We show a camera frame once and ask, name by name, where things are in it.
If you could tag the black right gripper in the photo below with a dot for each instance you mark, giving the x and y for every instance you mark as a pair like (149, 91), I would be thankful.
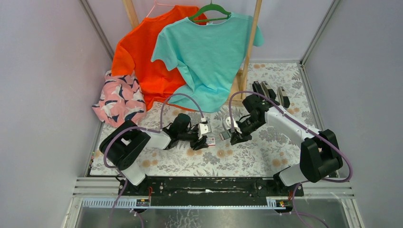
(235, 138)

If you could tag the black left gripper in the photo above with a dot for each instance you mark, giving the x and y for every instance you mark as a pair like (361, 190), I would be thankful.
(203, 145)

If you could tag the red staple box sleeve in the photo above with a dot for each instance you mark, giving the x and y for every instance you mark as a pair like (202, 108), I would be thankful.
(210, 141)

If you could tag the beige and black stapler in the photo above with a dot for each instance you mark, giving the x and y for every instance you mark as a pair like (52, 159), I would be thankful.
(267, 90)

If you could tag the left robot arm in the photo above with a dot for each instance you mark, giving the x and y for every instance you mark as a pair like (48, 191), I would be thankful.
(123, 146)

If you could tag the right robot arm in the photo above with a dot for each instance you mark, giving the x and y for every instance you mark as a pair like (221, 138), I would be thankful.
(319, 152)

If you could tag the wooden rack base tray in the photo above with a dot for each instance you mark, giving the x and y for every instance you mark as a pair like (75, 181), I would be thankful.
(236, 91)

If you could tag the teal t-shirt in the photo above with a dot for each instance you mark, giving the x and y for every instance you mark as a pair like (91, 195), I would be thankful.
(208, 58)

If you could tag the pink bird-pattern cloth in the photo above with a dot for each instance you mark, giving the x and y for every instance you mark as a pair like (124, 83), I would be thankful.
(121, 99)

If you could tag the orange t-shirt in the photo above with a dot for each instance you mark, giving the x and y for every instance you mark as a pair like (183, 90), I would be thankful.
(133, 54)

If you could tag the green clothes hanger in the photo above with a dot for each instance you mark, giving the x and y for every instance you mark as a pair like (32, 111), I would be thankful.
(209, 13)

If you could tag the pink clothes hanger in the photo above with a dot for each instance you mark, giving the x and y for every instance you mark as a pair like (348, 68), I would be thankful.
(156, 4)

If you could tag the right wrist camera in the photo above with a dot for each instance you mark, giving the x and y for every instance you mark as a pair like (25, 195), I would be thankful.
(230, 126)

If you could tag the wooden rack right post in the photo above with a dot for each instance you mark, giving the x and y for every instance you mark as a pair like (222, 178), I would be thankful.
(252, 34)

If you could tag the wooden rack post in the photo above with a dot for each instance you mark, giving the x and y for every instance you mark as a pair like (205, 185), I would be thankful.
(252, 34)
(131, 13)

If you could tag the wooden rack left post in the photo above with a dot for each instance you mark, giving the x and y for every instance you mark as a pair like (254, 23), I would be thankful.
(131, 13)

